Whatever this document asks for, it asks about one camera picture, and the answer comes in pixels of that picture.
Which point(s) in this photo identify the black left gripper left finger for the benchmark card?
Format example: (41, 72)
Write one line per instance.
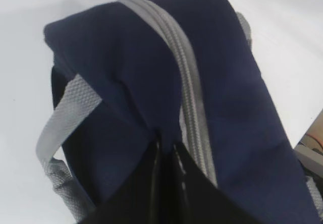
(137, 199)

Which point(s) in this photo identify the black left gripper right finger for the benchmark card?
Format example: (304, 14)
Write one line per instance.
(262, 186)

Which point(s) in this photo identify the navy blue insulated lunch bag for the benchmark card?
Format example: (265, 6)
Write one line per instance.
(130, 71)

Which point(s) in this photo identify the grey equipment at table edge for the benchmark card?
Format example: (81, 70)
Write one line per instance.
(309, 149)

